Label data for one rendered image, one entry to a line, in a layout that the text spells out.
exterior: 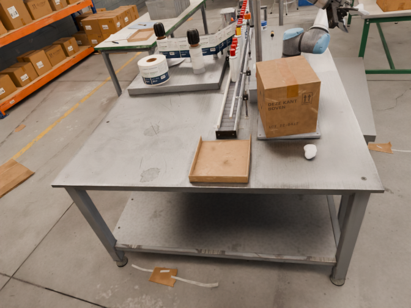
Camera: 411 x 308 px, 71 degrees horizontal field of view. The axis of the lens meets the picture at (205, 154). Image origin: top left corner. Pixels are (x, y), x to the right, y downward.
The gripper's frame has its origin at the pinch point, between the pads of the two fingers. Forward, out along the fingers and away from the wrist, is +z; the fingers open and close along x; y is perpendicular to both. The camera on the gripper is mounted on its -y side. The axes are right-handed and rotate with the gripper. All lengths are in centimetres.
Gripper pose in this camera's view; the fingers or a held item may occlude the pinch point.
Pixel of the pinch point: (358, 24)
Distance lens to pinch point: 176.2
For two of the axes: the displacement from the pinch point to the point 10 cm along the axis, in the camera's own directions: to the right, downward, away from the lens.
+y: 4.2, -8.7, 2.6
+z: 8.8, 4.6, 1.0
